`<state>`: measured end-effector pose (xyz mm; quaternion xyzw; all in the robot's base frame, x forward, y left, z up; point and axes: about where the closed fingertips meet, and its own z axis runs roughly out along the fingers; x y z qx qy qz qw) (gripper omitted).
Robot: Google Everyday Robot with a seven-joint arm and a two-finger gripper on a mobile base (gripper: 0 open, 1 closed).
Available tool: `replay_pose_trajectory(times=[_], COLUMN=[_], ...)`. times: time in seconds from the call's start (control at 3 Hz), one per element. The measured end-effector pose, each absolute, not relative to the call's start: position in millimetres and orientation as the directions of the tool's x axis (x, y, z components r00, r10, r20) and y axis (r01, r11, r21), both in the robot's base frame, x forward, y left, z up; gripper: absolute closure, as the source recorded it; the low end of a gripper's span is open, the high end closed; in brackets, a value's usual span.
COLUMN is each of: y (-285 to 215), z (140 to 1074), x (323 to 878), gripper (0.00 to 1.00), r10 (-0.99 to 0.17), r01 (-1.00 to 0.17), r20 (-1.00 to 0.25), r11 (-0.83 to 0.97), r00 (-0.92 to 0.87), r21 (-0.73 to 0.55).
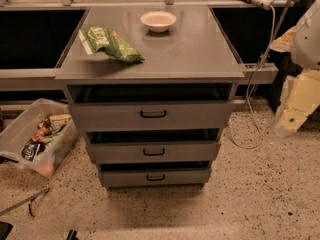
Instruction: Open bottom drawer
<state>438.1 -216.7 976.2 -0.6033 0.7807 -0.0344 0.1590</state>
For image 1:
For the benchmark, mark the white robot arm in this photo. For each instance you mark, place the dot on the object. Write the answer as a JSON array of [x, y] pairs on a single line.
[[302, 42]]

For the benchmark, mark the grey top drawer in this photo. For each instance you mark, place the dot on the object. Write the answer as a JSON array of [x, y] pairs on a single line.
[[150, 116]]

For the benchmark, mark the grey bottom drawer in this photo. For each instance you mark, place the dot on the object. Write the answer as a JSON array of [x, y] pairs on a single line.
[[153, 178]]

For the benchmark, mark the black floor object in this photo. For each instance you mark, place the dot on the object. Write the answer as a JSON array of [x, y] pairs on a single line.
[[72, 235]]

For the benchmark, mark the green chip bag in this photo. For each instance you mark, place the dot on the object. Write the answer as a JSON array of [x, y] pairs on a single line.
[[97, 39]]

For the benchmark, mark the grey drawer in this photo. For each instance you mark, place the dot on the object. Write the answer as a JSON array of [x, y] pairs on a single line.
[[150, 116], [153, 152], [153, 178]]

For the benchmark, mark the white bowl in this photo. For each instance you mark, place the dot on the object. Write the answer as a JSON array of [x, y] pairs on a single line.
[[158, 21]]

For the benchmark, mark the tan snack packet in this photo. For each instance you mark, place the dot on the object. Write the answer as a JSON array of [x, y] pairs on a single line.
[[57, 122]]

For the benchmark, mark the grey drawer cabinet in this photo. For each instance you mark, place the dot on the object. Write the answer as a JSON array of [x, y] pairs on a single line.
[[189, 63]]

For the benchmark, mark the blue snack packet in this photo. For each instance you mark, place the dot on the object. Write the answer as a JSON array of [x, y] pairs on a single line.
[[30, 151]]

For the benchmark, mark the red snack packet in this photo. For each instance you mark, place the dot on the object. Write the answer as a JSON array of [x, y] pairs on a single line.
[[43, 131]]

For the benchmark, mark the grey middle drawer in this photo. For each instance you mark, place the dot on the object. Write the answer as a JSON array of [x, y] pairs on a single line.
[[153, 152]]

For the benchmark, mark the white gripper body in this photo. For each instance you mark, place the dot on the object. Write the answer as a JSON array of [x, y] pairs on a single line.
[[307, 44]]

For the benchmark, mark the black device corner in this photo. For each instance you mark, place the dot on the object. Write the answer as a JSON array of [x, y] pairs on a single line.
[[5, 229]]

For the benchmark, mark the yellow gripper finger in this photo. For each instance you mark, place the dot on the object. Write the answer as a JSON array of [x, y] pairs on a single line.
[[289, 123]]

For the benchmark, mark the clear plastic storage bin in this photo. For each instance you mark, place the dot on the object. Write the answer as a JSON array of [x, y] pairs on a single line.
[[54, 147]]

